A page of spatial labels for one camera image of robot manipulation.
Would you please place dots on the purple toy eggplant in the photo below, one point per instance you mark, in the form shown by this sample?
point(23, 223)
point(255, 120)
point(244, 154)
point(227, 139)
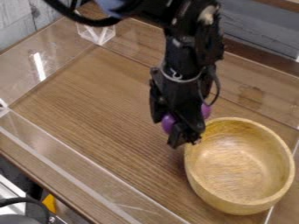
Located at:
point(168, 120)

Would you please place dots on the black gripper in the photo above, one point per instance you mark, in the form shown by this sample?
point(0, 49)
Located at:
point(179, 97)

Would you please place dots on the light wooden bowl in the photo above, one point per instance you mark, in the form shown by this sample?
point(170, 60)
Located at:
point(240, 168)

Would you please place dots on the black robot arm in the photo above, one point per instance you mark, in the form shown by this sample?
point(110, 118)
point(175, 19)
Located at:
point(191, 29)

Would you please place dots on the clear acrylic corner bracket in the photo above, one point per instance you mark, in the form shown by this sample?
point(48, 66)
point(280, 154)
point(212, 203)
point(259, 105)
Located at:
point(98, 35)

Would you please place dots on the clear acrylic wall panel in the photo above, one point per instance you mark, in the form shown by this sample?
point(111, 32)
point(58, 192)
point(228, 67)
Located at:
point(87, 187)

